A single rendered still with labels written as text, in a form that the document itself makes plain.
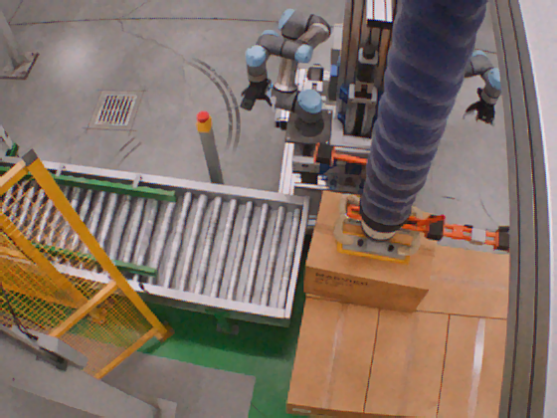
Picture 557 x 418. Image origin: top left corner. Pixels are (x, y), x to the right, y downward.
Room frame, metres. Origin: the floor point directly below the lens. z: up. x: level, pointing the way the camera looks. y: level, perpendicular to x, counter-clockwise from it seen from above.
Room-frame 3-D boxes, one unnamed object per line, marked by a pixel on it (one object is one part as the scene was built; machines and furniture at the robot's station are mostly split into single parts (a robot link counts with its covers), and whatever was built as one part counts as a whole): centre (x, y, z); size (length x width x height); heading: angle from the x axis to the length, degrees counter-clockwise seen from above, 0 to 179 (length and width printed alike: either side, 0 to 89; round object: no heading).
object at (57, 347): (0.38, 0.83, 1.62); 0.20 x 0.05 x 0.30; 78
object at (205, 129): (1.72, 0.37, 0.50); 0.07 x 0.07 x 1.00; 78
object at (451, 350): (0.68, -0.69, 0.34); 1.20 x 1.00 x 0.40; 78
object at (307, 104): (1.63, -0.17, 1.20); 0.13 x 0.12 x 0.14; 66
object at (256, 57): (1.44, 0.06, 1.78); 0.09 x 0.08 x 0.11; 156
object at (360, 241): (0.95, -0.42, 1.08); 0.34 x 0.10 x 0.05; 75
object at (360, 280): (1.04, -0.45, 0.74); 0.60 x 0.40 x 0.40; 74
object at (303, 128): (1.63, -0.17, 1.09); 0.15 x 0.15 x 0.10
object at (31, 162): (0.62, 1.04, 1.05); 0.87 x 0.10 x 2.10; 130
